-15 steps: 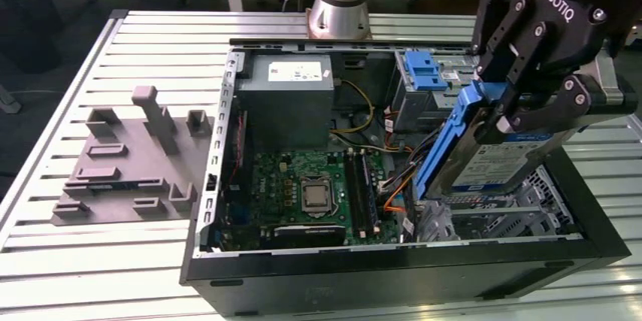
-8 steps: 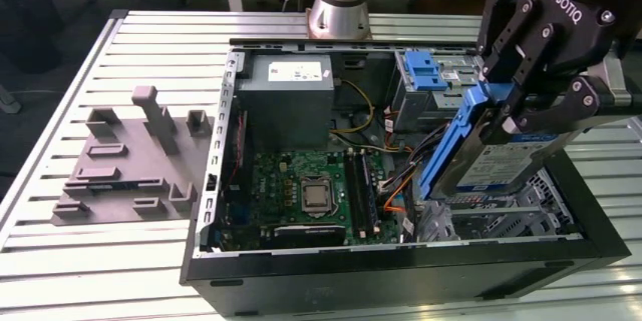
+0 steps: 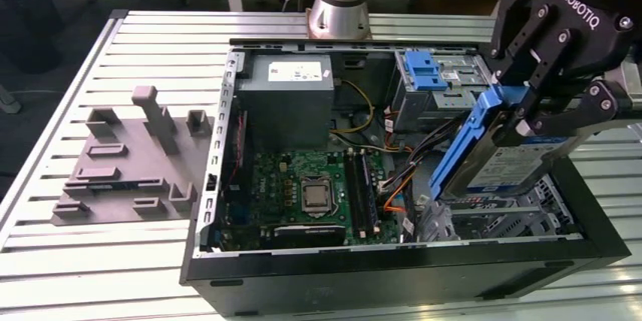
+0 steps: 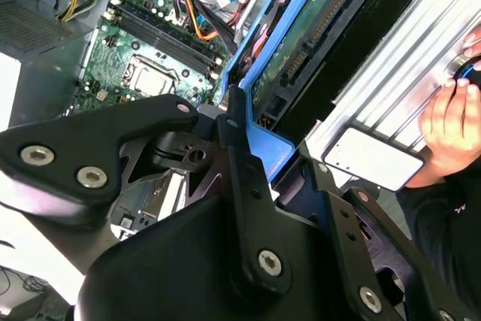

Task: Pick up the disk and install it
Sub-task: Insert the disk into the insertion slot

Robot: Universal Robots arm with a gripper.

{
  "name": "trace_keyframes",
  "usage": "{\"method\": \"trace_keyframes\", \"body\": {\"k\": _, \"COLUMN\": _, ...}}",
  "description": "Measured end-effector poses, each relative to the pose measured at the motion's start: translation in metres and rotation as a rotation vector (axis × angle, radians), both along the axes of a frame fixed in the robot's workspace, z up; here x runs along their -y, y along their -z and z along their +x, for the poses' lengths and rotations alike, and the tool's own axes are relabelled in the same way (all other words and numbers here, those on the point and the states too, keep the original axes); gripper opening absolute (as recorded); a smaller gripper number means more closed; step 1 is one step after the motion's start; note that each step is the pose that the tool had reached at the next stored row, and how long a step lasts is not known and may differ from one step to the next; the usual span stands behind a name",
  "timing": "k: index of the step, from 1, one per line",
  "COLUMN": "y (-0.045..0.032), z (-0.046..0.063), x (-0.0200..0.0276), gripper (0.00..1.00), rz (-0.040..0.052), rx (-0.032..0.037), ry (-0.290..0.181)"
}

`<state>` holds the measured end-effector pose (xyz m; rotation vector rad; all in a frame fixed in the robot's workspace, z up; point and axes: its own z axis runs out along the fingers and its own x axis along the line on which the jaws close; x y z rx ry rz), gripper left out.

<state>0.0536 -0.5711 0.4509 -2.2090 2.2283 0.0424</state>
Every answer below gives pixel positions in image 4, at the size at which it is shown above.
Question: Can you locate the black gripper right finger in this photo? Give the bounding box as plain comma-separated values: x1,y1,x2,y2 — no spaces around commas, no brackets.
276,143,470,321

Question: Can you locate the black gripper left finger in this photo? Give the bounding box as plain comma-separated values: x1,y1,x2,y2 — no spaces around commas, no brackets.
0,86,293,300

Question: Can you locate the person bare hand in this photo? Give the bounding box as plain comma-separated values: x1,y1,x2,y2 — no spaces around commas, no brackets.
405,27,481,189

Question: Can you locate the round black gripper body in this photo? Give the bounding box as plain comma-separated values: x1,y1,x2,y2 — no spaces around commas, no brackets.
74,129,350,321

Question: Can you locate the hard disk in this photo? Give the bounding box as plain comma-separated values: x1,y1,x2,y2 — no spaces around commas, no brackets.
220,0,454,186

